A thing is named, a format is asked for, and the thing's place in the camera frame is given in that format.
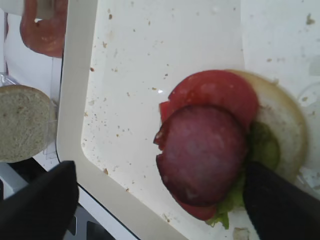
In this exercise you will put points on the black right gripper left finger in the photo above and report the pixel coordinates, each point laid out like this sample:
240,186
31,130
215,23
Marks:
43,210

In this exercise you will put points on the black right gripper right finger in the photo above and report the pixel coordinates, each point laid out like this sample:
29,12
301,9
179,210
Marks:
277,209

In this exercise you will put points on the meat slice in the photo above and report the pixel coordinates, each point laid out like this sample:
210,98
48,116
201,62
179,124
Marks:
203,148

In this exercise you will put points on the lettuce under tomato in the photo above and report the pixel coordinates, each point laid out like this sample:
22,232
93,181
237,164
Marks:
263,148

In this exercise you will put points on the tomato slices on bun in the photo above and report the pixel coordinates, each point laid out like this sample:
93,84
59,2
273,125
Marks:
214,88

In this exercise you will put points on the left standing tomato slices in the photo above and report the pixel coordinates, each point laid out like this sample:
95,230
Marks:
46,36

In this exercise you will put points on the left standing bun half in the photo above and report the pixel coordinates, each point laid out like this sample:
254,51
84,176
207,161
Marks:
27,122

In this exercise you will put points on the bottom bun on tray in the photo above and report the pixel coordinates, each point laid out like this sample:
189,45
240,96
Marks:
281,113

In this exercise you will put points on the white rectangular metal tray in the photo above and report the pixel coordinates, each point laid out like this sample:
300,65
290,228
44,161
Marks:
122,58

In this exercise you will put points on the left clear long rail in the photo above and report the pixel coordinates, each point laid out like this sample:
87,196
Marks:
54,95

